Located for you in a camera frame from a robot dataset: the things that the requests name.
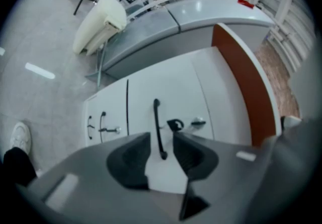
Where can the person's white shoe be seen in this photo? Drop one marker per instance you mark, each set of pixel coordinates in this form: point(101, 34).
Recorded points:
point(21, 137)

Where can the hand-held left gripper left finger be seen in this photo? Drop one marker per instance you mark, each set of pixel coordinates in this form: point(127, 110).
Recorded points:
point(128, 165)

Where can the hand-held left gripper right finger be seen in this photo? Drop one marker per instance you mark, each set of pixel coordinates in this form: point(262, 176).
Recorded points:
point(196, 160)

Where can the person's black trousers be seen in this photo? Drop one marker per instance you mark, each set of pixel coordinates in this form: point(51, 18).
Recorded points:
point(17, 167)

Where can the white desk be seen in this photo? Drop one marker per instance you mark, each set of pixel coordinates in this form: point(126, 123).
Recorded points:
point(231, 122)

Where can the white cabinet door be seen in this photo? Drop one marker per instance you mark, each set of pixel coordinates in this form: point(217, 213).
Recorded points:
point(93, 107)
point(176, 87)
point(114, 102)

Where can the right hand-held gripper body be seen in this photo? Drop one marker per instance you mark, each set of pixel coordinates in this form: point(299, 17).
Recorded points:
point(294, 162)

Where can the white trash bin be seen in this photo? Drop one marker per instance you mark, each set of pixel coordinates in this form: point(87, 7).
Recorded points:
point(100, 24)

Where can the red paper decoration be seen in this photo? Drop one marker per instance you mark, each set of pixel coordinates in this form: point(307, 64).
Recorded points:
point(246, 3)

